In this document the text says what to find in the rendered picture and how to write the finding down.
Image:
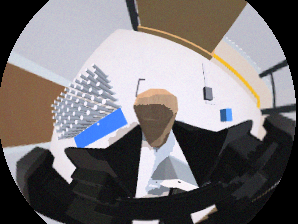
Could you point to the blue flat strip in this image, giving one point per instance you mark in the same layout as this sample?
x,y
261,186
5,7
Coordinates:
x,y
107,124

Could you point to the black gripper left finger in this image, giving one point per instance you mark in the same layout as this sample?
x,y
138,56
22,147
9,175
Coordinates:
x,y
121,159

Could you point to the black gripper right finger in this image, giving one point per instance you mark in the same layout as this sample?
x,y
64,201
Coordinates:
x,y
203,148

